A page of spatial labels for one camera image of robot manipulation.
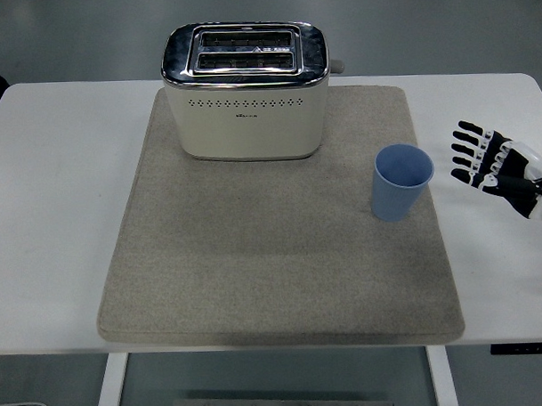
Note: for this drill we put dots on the white and black hand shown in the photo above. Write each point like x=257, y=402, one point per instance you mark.
x=515, y=183

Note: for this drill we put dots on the blue ribbed plastic cup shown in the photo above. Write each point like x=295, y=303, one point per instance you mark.
x=393, y=198

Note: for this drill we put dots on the black table control panel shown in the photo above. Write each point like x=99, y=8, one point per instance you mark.
x=525, y=348

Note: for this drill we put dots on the white table leg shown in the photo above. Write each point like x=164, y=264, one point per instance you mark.
x=110, y=387
x=443, y=379

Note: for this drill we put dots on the beige fabric mat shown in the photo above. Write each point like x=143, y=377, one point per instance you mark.
x=264, y=256

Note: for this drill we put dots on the cream and chrome toaster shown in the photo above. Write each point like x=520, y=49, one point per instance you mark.
x=246, y=123

